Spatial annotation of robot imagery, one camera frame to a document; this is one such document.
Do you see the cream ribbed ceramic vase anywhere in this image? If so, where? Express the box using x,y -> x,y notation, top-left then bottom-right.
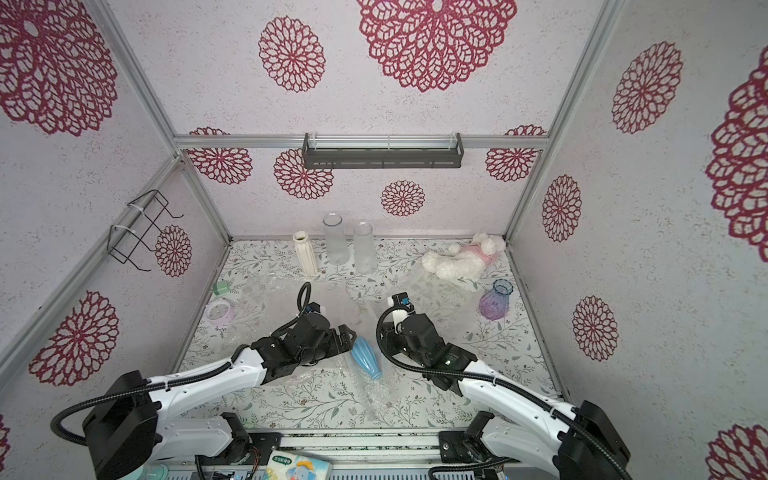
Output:
292,231 -> 318,278

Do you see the purple blue glass vase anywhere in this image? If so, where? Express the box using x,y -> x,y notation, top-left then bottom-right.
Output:
478,279 -> 514,321

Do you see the bubble item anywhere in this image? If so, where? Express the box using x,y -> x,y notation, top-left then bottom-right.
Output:
270,280 -> 379,343
337,354 -> 414,429

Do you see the bubble purple vase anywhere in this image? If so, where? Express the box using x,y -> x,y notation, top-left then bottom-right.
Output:
383,263 -> 516,321

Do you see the bubble item front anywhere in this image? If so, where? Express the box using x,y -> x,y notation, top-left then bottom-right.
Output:
337,354 -> 414,429

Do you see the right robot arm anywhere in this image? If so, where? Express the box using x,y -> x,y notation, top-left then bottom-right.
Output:
376,306 -> 631,479

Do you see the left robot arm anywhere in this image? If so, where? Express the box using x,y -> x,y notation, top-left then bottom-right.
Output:
83,311 -> 357,479

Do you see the white pink plush toy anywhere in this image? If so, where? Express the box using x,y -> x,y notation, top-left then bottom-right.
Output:
421,233 -> 506,281

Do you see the lilac tape roll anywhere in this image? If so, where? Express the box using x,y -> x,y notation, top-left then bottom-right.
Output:
203,298 -> 235,327

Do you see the green cube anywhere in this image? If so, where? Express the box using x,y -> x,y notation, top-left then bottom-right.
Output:
212,280 -> 231,297

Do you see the tissue pack with cartoon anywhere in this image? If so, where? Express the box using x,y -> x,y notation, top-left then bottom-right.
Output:
263,451 -> 333,480

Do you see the teal bottle cap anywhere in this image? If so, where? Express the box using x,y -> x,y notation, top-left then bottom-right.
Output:
119,463 -> 169,480

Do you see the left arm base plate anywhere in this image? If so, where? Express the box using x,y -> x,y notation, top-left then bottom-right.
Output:
196,431 -> 283,466

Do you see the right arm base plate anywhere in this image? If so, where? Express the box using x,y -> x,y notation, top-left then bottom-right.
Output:
438,430 -> 516,464

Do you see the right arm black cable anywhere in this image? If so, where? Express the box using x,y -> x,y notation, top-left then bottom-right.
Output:
375,304 -> 634,480

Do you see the black wall shelf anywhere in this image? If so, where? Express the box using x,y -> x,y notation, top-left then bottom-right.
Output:
301,133 -> 465,170

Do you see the black wire wall rack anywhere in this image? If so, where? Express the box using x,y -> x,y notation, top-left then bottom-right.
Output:
106,189 -> 184,273

